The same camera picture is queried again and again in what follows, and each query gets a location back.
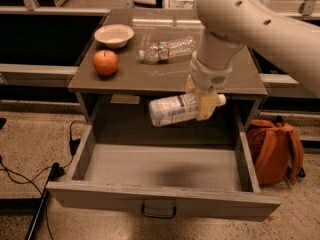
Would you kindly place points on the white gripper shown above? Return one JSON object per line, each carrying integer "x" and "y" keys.
{"x": 209, "y": 76}

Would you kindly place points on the blue white plastic bottle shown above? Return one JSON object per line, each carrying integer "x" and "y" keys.
{"x": 176, "y": 109}

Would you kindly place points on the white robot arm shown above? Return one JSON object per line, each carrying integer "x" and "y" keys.
{"x": 291, "y": 45}

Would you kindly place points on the clear plastic water bottle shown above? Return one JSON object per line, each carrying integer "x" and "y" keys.
{"x": 164, "y": 50}

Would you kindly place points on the grey cabinet with counter top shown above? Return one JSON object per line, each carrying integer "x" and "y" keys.
{"x": 118, "y": 104}

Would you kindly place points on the open grey top drawer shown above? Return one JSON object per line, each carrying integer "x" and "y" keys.
{"x": 215, "y": 181}

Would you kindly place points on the orange backpack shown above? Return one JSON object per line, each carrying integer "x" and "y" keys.
{"x": 276, "y": 150}

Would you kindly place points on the red apple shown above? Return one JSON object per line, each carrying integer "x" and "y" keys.
{"x": 105, "y": 62}

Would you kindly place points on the white bowl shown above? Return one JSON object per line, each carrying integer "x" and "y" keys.
{"x": 114, "y": 36}

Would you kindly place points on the black power adapter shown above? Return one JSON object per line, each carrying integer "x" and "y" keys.
{"x": 73, "y": 145}

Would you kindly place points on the black pole on floor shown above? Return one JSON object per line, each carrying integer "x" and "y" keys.
{"x": 41, "y": 206}

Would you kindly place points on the black drawer handle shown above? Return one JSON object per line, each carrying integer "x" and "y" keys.
{"x": 149, "y": 212}

